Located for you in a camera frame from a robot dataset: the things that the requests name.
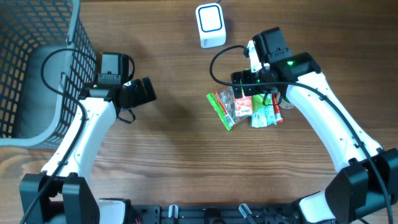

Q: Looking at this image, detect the green candy bag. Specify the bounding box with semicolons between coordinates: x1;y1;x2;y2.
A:
206;87;264;131

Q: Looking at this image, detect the grey plastic mesh basket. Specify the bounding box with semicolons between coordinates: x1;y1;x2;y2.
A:
1;0;96;149

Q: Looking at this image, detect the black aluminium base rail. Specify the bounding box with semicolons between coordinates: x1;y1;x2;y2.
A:
131;203;308;224

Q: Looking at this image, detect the black left camera cable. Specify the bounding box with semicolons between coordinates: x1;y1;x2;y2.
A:
19;48;103;224

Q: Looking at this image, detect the orange red tissue pack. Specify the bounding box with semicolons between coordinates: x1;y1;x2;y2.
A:
234;95;253;116

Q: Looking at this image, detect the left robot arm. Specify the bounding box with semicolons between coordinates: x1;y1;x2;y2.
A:
19;53;156;223

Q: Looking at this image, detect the red teal snack packet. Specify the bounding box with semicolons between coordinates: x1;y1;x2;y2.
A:
251;105;277;128

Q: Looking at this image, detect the black camera cable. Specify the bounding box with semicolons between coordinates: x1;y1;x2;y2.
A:
209;45;394;224
19;48;103;224

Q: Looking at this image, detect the black right camera cable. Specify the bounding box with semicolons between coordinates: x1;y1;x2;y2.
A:
209;45;394;224

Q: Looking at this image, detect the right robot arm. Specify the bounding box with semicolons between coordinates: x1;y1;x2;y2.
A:
231;27;397;223

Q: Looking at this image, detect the red stick sachet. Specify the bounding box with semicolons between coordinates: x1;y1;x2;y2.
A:
272;93;284;124

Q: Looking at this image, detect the green lidded white jar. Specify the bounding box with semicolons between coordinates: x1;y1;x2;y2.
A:
276;93;295;110

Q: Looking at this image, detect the white barcode scanner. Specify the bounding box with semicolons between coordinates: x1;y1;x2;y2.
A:
195;2;226;49

